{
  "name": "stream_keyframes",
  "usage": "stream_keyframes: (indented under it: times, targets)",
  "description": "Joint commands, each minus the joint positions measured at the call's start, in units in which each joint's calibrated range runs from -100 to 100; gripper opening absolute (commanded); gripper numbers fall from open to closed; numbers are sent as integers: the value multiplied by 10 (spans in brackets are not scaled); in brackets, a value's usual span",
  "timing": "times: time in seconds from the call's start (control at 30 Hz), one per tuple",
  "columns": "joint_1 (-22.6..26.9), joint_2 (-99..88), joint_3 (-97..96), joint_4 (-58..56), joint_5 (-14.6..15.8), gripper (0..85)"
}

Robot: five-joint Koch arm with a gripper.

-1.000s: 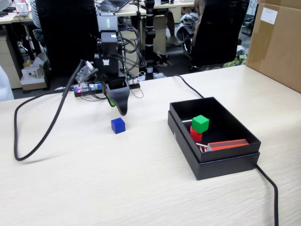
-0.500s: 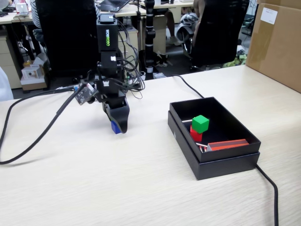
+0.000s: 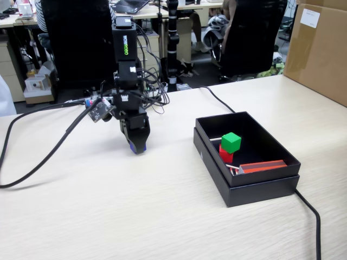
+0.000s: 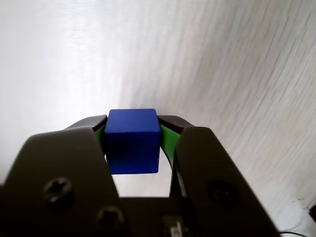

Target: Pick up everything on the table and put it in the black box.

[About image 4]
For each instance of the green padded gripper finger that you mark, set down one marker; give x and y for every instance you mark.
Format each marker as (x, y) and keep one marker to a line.
(209, 172)

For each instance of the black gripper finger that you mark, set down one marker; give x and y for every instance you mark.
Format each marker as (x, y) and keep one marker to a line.
(61, 160)

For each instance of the blue cube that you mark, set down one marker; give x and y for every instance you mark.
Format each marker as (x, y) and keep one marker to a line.
(133, 148)

